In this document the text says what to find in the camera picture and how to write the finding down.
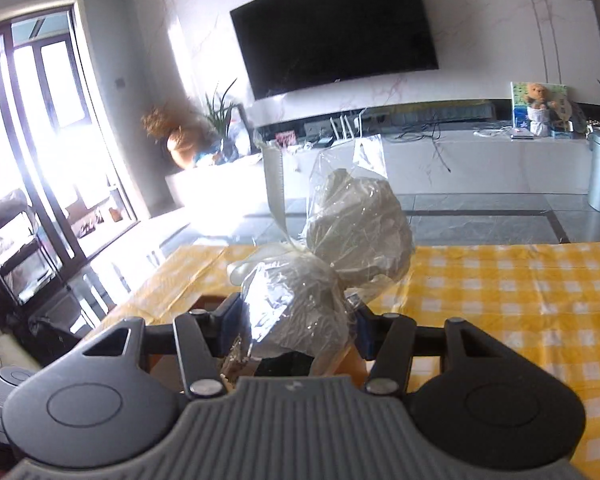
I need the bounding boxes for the white router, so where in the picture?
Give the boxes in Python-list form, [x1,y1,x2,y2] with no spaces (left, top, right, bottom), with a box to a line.
[327,114,363,147]

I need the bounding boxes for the black bag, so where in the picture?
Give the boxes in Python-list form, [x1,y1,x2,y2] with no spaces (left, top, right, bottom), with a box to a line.
[30,315,96,361]

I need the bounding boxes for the brown acorn-shaped vase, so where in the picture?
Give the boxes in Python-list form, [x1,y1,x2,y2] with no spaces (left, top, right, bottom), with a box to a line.
[166,125,203,171]

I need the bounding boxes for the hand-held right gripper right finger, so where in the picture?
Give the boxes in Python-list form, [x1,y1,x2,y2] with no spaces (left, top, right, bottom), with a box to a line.
[353,305,522,395]

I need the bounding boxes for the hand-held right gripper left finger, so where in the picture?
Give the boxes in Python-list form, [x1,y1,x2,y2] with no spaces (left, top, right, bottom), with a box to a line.
[82,293,245,396]

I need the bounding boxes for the black television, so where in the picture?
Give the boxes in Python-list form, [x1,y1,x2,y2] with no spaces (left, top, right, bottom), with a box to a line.
[229,0,440,102]

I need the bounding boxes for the yellow checked tablecloth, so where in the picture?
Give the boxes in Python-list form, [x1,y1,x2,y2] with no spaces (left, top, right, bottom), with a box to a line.
[107,242,600,480]

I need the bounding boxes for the orange cardboard box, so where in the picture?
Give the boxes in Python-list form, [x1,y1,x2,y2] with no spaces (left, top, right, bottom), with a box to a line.
[147,294,371,396]

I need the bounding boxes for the white plush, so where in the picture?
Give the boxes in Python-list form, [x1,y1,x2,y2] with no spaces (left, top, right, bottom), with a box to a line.
[227,110,415,376]

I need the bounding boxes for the black cable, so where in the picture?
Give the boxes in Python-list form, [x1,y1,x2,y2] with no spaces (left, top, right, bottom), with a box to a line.
[400,120,453,173]

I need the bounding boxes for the green plant in glass vase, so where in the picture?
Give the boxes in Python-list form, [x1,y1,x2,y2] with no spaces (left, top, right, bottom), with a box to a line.
[200,79,241,156]

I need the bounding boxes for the round hand fan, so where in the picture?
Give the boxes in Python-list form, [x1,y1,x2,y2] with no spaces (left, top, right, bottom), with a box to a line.
[555,100,576,136]

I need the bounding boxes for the white TV cabinet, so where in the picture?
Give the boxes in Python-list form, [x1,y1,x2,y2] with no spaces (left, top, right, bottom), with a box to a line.
[165,127,598,211]

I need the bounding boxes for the dark framed glass door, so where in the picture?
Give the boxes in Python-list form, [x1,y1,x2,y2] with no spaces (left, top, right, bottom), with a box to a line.
[0,5,141,311]

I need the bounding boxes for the green picture board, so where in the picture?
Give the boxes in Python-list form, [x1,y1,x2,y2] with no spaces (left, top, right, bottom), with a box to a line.
[510,81,570,133]

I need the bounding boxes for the grey round device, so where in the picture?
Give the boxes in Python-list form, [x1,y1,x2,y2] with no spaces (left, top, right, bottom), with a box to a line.
[0,365,41,461]

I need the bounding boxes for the brown teddy bear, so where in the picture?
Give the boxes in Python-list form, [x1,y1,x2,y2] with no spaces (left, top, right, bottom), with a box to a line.
[522,81,553,138]

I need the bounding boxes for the dried flowers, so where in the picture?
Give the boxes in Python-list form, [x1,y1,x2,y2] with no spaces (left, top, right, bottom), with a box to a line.
[141,105,181,141]

